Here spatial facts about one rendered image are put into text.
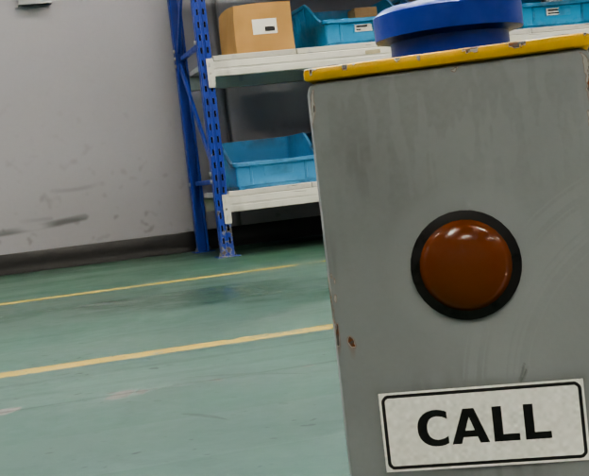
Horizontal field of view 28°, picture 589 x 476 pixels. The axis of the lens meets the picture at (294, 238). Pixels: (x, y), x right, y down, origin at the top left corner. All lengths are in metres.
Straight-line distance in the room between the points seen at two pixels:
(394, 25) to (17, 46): 5.08
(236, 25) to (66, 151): 1.05
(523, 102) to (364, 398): 0.08
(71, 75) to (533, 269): 5.11
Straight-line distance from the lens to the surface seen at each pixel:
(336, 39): 4.88
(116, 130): 5.37
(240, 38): 4.79
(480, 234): 0.29
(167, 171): 5.39
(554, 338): 0.29
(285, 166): 4.77
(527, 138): 0.29
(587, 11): 5.32
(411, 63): 0.29
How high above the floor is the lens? 0.29
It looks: 3 degrees down
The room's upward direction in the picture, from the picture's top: 7 degrees counter-clockwise
